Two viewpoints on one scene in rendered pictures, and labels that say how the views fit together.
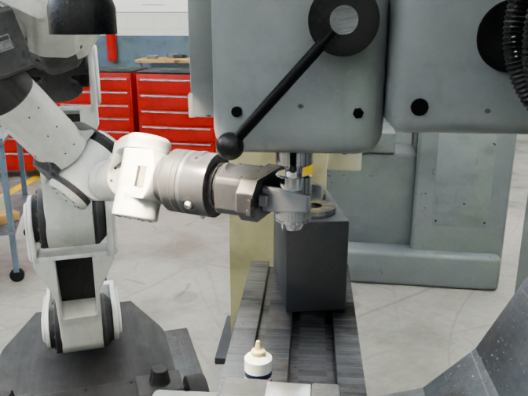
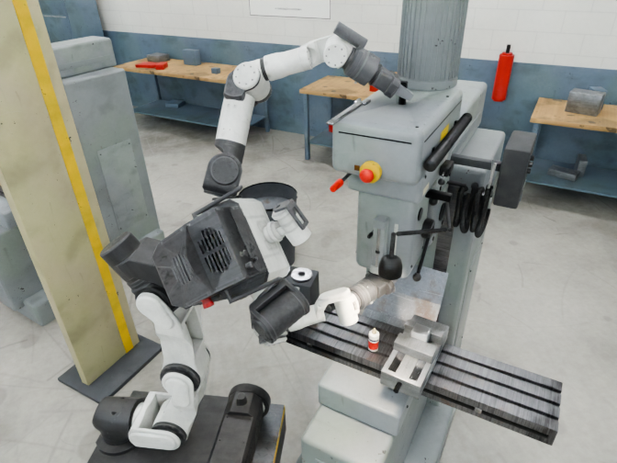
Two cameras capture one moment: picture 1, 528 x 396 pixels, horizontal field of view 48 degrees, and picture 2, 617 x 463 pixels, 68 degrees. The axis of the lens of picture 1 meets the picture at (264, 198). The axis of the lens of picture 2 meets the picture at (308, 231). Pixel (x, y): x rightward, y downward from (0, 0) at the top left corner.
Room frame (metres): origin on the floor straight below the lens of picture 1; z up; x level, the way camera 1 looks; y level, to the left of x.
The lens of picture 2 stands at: (0.43, 1.32, 2.29)
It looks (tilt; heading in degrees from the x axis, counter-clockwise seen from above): 32 degrees down; 295
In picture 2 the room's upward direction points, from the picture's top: 1 degrees counter-clockwise
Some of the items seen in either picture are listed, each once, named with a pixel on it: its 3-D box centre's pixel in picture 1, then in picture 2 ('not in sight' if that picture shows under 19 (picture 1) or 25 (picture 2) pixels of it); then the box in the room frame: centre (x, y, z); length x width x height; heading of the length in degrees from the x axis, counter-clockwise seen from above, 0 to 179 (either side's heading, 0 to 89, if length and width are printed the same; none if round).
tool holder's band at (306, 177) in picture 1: (294, 176); not in sight; (0.74, -0.04, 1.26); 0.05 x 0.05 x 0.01
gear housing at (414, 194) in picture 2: not in sight; (400, 163); (0.74, -0.08, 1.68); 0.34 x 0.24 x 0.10; 85
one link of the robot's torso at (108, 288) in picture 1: (82, 314); (162, 420); (1.48, 0.50, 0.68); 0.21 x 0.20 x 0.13; 17
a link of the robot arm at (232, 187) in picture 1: (229, 188); (371, 288); (0.78, 0.05, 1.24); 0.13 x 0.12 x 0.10; 157
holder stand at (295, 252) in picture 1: (307, 243); (291, 289); (1.17, -0.09, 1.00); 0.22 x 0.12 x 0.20; 5
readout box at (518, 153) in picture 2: not in sight; (516, 169); (0.38, -0.31, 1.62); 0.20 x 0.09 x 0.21; 85
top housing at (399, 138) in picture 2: not in sight; (401, 127); (0.74, -0.05, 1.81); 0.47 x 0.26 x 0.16; 85
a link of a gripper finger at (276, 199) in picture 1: (284, 202); not in sight; (0.71, -0.03, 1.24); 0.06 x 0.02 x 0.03; 67
